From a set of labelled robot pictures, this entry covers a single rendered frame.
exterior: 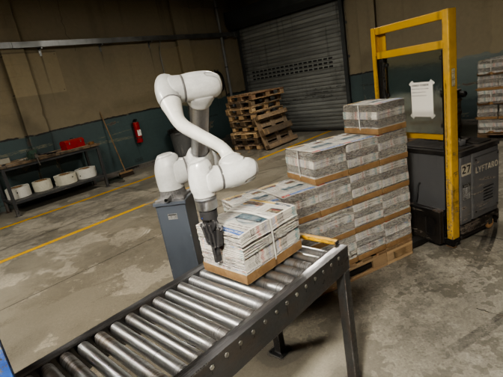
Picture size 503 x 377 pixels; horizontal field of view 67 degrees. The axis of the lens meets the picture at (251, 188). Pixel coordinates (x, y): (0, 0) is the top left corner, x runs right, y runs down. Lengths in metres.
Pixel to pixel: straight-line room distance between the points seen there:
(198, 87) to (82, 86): 7.26
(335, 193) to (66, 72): 7.11
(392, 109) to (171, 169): 1.70
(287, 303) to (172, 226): 1.07
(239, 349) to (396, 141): 2.15
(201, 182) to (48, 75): 7.50
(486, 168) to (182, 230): 2.58
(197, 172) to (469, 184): 2.60
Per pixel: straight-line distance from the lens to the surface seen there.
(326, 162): 2.70
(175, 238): 2.39
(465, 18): 8.89
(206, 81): 1.88
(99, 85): 9.20
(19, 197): 7.94
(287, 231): 1.74
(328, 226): 2.79
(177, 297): 1.68
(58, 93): 8.83
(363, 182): 2.93
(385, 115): 3.01
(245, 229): 1.56
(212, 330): 1.43
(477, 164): 3.64
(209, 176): 1.48
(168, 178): 2.28
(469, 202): 3.65
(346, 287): 1.90
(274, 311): 1.47
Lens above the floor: 1.61
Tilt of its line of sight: 16 degrees down
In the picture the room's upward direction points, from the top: 10 degrees counter-clockwise
